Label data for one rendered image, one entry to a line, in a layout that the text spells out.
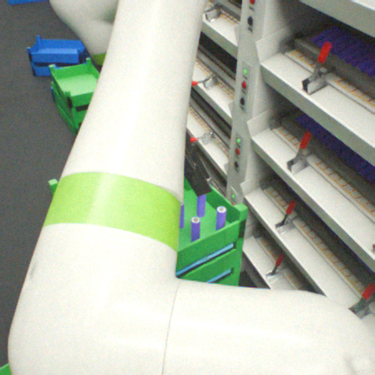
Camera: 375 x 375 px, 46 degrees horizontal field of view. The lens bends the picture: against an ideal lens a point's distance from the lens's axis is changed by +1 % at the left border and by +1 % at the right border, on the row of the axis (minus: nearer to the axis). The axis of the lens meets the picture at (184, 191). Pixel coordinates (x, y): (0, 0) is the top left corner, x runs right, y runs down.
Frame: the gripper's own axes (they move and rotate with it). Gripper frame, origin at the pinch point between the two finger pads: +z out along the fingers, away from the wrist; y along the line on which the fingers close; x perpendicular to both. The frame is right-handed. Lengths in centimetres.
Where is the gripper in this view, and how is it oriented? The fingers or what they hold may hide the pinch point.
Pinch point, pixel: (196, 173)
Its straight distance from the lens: 78.8
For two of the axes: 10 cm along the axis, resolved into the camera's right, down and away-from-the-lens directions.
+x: 9.0, -3.6, -2.3
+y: 0.6, 6.4, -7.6
